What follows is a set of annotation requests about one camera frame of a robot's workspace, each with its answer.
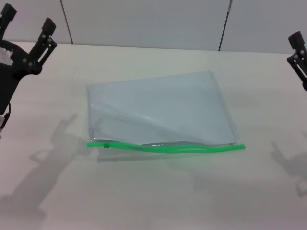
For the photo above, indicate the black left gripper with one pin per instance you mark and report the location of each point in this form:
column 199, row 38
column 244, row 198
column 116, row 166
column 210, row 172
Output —
column 8, row 72

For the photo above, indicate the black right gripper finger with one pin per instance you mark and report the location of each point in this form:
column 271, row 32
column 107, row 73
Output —
column 299, row 62

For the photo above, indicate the green zipper slider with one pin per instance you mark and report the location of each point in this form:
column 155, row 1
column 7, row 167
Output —
column 106, row 145

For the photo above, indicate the transparent green-zip document bag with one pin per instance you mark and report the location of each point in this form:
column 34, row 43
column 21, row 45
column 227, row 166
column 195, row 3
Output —
column 156, row 107

